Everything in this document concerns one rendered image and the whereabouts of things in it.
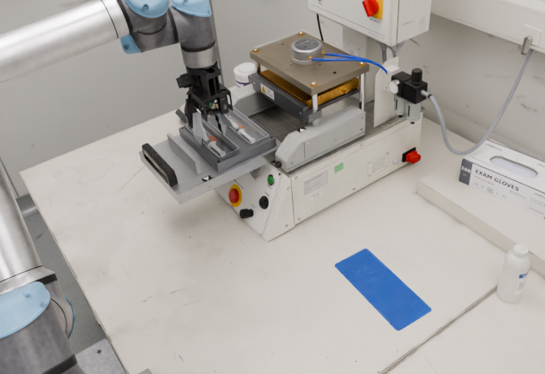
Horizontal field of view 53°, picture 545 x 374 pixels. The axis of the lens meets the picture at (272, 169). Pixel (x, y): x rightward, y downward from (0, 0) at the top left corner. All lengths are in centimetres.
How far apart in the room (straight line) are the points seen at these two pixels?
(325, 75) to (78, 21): 60
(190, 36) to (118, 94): 173
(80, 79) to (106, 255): 144
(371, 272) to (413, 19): 61
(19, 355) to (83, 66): 199
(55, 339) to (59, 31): 50
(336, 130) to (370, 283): 37
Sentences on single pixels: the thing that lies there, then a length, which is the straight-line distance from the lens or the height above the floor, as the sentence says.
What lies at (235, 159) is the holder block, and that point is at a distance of 130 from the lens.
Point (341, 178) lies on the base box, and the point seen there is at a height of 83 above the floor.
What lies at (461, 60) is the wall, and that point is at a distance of 172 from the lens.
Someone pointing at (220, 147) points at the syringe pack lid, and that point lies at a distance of 131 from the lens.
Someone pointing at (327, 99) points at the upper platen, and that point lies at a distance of 139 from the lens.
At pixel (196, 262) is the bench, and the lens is 140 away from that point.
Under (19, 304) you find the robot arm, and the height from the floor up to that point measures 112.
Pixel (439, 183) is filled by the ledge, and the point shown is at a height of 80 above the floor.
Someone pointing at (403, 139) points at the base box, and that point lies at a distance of 157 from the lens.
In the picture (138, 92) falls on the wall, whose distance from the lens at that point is 292.
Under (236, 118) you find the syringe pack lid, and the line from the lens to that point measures 141.
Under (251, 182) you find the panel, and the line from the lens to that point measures 144.
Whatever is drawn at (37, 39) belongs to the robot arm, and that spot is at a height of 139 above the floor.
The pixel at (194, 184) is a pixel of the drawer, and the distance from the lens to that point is 127.
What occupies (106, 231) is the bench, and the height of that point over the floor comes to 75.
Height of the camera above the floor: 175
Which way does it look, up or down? 38 degrees down
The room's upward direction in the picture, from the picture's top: 6 degrees counter-clockwise
